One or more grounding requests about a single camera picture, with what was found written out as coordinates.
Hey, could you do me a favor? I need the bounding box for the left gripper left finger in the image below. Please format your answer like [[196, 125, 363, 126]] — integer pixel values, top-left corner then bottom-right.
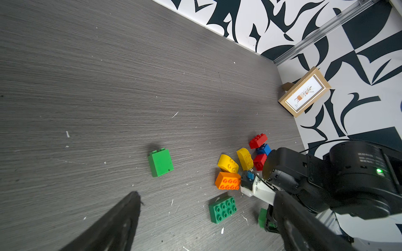
[[62, 191, 141, 251]]

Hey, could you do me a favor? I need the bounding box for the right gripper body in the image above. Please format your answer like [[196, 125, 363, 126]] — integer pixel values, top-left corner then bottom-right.
[[263, 190, 279, 233]]

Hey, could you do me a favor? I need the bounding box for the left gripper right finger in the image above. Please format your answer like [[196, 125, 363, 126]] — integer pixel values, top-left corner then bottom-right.
[[274, 191, 354, 251]]

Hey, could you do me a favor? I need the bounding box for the dark green long lego brick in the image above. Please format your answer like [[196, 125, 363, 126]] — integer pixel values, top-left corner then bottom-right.
[[208, 196, 237, 224]]

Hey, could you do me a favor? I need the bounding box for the light green square lego brick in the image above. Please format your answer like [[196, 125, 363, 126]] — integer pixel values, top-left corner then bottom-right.
[[148, 148, 174, 177]]

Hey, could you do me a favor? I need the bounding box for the dark green upturned lego brick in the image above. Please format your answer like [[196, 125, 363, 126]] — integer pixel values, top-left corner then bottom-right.
[[258, 208, 267, 229]]

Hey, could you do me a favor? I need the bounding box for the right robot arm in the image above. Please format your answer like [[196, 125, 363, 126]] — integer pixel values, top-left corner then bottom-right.
[[260, 140, 402, 251]]

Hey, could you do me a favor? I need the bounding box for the orange long lego brick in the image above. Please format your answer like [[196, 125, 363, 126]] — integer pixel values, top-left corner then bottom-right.
[[215, 172, 241, 190]]

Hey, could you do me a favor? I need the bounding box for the red square lego brick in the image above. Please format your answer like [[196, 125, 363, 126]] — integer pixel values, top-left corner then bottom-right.
[[253, 153, 267, 171]]

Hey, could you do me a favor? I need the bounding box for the yellow curved lego brick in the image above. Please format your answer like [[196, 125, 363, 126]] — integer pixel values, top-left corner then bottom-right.
[[237, 148, 254, 170], [217, 154, 239, 174]]

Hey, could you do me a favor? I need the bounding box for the blue square lego brick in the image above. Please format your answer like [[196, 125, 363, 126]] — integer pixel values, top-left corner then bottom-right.
[[256, 144, 271, 156]]

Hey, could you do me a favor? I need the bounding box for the red flat lego brick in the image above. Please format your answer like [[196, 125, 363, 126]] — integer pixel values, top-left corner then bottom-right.
[[249, 133, 268, 149]]

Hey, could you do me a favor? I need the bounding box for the wooden picture frame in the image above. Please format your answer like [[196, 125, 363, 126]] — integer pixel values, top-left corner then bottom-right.
[[278, 67, 331, 118]]

